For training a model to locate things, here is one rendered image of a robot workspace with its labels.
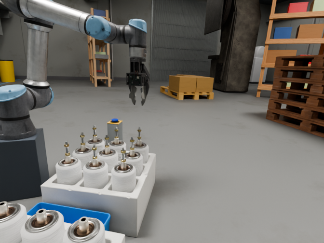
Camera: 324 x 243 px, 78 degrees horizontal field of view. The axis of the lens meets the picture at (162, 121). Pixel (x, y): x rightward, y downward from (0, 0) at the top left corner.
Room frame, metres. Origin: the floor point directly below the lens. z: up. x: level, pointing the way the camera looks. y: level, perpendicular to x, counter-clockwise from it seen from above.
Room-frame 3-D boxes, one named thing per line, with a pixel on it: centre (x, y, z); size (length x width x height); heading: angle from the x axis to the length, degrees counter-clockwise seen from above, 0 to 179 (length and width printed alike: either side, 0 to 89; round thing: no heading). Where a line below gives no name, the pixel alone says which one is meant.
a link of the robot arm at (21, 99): (0.90, 0.69, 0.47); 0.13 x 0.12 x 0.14; 169
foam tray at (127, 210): (0.84, 0.25, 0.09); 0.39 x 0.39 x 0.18; 82
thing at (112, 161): (0.84, 0.25, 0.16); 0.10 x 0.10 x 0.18
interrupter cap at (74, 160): (0.74, 0.38, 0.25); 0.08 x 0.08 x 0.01
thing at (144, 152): (0.94, 0.11, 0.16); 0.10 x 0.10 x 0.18
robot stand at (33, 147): (0.89, 0.69, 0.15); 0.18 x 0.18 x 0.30; 20
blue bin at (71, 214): (0.58, 0.33, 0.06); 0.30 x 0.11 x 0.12; 81
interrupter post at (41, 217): (0.42, 0.30, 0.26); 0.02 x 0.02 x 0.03
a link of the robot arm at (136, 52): (0.92, 0.12, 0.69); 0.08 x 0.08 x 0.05
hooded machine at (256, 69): (9.73, -4.30, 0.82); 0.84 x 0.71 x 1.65; 110
